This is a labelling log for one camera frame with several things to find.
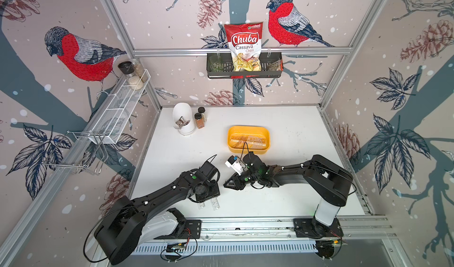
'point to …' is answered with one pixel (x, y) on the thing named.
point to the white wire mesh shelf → (116, 112)
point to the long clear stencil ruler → (200, 205)
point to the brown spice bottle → (200, 121)
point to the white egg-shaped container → (182, 119)
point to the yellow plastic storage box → (243, 139)
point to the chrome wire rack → (75, 150)
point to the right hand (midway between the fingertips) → (226, 184)
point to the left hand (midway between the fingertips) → (219, 191)
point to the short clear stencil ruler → (215, 204)
